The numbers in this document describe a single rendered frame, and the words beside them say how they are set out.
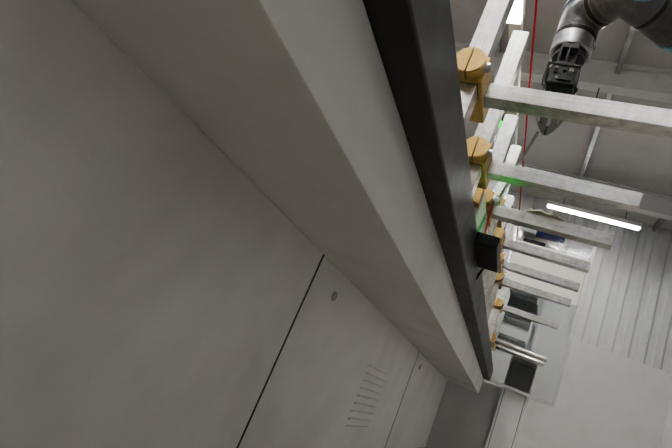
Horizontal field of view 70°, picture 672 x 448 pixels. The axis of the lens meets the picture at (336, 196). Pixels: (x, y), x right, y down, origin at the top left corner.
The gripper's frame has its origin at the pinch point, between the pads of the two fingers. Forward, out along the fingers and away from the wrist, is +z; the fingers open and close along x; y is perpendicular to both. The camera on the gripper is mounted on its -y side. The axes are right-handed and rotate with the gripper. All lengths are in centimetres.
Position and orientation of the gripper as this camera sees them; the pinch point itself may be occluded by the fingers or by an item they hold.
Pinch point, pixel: (545, 131)
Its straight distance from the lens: 118.6
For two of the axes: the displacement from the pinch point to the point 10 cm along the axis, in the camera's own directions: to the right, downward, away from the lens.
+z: -4.0, 8.7, -3.0
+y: -3.0, -4.3, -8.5
